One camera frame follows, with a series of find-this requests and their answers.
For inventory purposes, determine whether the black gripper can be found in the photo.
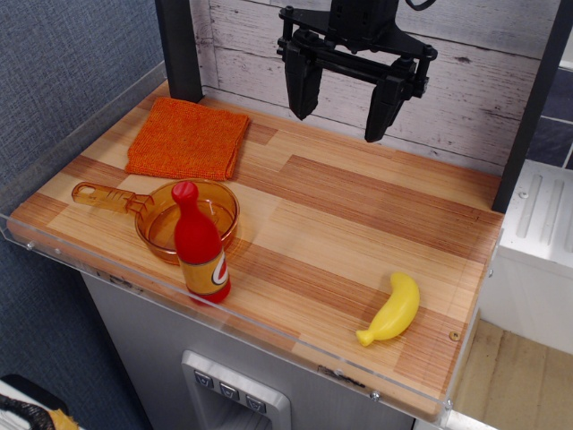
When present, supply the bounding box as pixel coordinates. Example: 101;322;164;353
278;1;438;142

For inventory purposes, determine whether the yellow toy banana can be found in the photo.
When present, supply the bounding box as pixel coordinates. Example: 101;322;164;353
355;272;421;347

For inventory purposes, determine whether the orange cloth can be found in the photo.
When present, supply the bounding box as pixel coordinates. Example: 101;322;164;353
125;97;250;181

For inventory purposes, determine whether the red toy soda bottle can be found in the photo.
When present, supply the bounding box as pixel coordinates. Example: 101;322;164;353
171;181;231;303

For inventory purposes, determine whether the transparent orange toy pan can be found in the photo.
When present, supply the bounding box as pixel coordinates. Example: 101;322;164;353
72;178;240;265

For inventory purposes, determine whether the white toy sink unit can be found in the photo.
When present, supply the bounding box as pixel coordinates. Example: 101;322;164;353
478;160;572;353

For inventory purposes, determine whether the silver toy fridge cabinet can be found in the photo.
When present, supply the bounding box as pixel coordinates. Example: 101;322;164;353
83;275;415;429

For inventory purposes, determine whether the clear acrylic table guard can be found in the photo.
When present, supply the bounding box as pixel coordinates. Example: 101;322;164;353
8;84;502;422

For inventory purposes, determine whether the black and yellow object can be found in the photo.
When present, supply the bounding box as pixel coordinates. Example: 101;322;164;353
1;394;81;430

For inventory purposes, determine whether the dark left frame post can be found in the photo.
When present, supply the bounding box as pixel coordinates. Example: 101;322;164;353
155;0;203;102

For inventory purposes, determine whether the dark frame post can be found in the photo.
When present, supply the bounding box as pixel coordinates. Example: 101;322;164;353
492;0;572;213
155;0;203;102

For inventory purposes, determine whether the dark right frame post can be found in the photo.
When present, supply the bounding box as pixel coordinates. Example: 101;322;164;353
492;0;572;213

